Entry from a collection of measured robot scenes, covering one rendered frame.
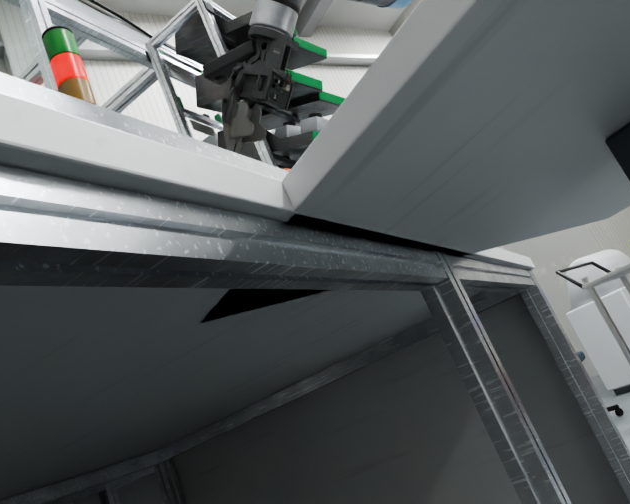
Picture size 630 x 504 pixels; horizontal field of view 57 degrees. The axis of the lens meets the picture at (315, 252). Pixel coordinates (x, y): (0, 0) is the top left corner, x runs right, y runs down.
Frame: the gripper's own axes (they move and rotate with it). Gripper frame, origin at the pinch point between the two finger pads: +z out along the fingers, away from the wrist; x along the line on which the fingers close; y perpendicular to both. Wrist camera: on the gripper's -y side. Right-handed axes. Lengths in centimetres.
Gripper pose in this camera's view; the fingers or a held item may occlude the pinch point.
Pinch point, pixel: (230, 147)
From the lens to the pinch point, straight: 103.4
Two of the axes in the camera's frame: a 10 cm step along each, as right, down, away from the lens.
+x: 5.0, 0.7, 8.6
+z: -2.7, 9.6, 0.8
